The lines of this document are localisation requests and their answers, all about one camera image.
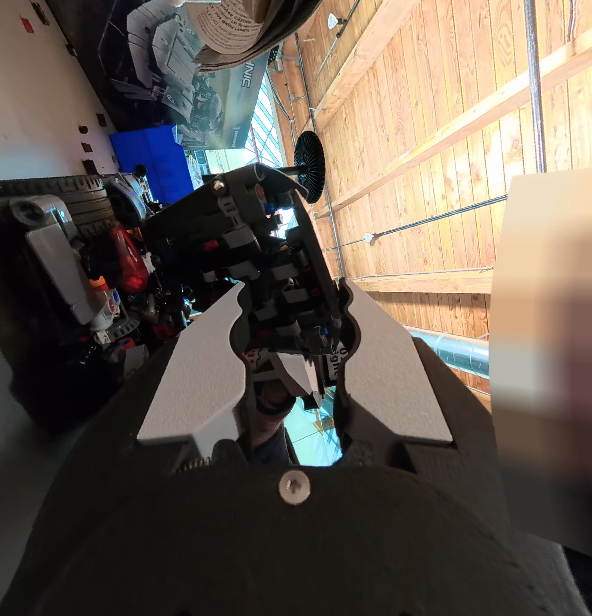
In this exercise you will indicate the scattered small lego pieces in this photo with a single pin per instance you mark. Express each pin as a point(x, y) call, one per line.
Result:
point(26, 25)

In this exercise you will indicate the black pole with pleated disc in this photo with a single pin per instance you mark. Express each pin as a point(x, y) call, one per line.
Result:
point(310, 166)

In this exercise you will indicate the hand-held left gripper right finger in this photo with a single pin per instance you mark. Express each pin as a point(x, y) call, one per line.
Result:
point(392, 390)

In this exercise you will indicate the blue plastic bin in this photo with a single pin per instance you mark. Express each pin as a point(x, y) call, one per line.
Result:
point(151, 154)

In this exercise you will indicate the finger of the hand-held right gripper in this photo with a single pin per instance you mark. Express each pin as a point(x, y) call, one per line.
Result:
point(296, 375)

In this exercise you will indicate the silver metal pipe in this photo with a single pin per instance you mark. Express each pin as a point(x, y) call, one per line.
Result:
point(534, 96)

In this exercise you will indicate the grey and black lego door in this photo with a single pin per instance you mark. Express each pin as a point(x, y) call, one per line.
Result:
point(219, 207)

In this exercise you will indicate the silver ventilation duct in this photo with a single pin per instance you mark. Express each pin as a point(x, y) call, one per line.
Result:
point(450, 351)

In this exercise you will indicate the lego set box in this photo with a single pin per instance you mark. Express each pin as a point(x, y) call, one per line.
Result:
point(146, 72)

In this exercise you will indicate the person's right hand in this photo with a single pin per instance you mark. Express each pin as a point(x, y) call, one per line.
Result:
point(276, 392)

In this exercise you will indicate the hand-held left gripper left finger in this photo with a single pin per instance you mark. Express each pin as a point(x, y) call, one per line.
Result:
point(199, 385)

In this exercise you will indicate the ceiling spotlight on black rod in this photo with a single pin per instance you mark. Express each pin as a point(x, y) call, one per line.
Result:
point(368, 236)
point(332, 20)

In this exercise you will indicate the grey lego car model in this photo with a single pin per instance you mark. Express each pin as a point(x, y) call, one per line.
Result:
point(55, 250)

